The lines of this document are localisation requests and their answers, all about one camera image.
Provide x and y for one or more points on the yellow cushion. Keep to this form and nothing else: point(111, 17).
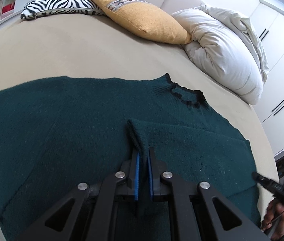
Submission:
point(145, 20)

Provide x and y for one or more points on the beige round bed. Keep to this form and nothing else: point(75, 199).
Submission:
point(82, 46)

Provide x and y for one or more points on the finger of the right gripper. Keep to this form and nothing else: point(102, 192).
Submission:
point(263, 181)

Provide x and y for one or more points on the dark green knit sweater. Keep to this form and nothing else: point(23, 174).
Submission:
point(58, 132)

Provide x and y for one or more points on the white folded duvet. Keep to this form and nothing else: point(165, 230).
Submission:
point(226, 47)

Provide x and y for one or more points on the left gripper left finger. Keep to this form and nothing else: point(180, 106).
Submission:
point(130, 186)

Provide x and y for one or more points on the zebra print pillow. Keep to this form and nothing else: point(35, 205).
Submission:
point(42, 8)

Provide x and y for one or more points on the white wardrobe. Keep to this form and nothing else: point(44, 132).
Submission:
point(268, 21)

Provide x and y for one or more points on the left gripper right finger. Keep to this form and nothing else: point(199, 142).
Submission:
point(156, 167)

